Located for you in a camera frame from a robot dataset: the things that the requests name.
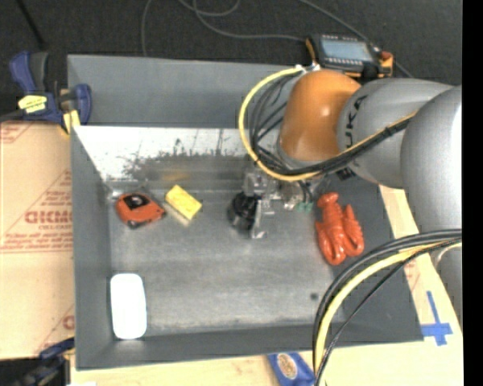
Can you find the white oval computer mouse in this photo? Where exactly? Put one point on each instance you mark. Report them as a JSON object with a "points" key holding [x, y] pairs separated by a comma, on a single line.
{"points": [[129, 306]]}

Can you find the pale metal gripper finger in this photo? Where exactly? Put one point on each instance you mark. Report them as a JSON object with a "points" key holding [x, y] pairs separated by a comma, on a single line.
{"points": [[261, 223]]}

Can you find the yellow sponge block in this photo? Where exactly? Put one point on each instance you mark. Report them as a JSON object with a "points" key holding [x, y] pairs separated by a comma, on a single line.
{"points": [[184, 202]]}

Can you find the orange tape measure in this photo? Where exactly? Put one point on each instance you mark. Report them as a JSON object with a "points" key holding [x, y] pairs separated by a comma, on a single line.
{"points": [[139, 211]]}

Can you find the grey metal bin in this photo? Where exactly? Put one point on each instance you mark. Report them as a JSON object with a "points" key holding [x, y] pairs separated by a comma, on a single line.
{"points": [[225, 264]]}

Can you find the red toy lobster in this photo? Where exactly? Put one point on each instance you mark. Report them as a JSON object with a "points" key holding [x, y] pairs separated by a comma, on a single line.
{"points": [[338, 231]]}

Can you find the brown cardboard board red print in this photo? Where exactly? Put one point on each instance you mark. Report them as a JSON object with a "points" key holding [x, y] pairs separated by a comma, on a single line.
{"points": [[32, 215]]}

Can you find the black round object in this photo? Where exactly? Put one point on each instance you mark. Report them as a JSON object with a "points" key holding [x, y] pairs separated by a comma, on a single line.
{"points": [[241, 211]]}

